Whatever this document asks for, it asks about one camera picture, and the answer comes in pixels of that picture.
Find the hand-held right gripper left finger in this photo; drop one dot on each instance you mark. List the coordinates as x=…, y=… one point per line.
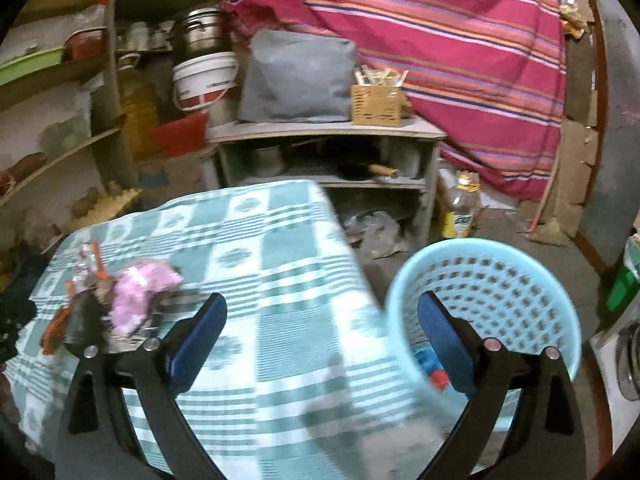
x=200, y=345

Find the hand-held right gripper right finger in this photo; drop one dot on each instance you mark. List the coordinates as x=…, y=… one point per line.
x=445, y=350

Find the blue bottle with red cap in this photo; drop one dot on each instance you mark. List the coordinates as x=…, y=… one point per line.
x=440, y=377

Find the pink wrapper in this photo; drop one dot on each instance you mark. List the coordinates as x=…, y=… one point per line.
x=140, y=290

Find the light blue perforated basket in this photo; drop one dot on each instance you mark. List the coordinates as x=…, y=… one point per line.
x=500, y=280

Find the clear wrapper with orange print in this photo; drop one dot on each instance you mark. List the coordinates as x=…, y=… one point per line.
x=80, y=285

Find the green checked tablecloth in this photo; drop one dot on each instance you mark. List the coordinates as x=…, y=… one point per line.
x=280, y=310

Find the plastic bottle with yellow label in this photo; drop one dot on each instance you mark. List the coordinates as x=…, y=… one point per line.
x=460, y=220

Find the crumpled plastic bags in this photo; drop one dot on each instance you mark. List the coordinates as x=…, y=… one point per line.
x=375, y=230

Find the yellow egg carton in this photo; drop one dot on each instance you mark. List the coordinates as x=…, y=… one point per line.
x=110, y=202

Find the brown cardboard box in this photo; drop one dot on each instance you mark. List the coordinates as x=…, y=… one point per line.
x=185, y=172

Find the potato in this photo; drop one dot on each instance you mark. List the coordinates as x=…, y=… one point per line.
x=86, y=201

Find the green container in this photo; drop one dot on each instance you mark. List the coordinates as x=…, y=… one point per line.
x=622, y=280

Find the red plastic basket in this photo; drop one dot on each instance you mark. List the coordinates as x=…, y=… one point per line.
x=180, y=135

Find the cardboard panel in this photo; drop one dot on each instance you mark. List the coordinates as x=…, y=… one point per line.
x=575, y=160

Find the yellow oil jug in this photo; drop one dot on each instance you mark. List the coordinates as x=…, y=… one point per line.
x=137, y=105

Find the wooden side shelf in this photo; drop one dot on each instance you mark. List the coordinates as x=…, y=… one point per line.
x=325, y=130

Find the white bucket with red band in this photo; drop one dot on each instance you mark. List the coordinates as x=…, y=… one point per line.
x=205, y=77

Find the grey pillow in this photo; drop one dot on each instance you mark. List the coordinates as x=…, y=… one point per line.
x=295, y=75

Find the wooden shelf unit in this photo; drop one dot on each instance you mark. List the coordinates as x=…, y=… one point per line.
x=107, y=60

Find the steel pot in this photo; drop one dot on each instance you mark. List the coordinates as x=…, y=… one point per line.
x=202, y=30

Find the pink striped blanket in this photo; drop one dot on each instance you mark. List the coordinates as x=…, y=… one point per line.
x=425, y=35

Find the red bowl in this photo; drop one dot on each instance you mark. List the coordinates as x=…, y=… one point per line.
x=86, y=44

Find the green tray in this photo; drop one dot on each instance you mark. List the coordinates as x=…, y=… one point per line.
x=30, y=65

